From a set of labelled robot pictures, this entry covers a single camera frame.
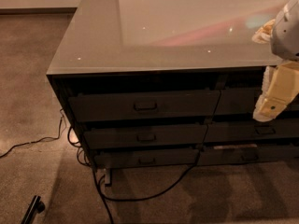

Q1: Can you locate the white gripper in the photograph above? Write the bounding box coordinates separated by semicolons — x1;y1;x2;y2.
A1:
253;61;299;122

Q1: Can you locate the grey drawer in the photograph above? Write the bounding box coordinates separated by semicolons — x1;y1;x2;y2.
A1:
68;90;220;122
198;145;299;166
94;147;199;169
205;119;299;143
214;87;299;116
84;124;206;149

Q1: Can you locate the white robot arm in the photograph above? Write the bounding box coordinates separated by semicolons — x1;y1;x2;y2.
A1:
252;0;299;122

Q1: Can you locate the grey cabinet with glass top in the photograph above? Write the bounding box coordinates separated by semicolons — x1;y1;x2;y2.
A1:
46;0;299;179

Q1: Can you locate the black object on floor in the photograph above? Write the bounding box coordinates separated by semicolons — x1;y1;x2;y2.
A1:
21;195;45;224

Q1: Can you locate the thick black floor cable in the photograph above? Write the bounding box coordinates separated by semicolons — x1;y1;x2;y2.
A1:
92;140;206;224

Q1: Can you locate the thin black floor cable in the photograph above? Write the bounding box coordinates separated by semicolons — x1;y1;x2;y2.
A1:
0;108;67;159

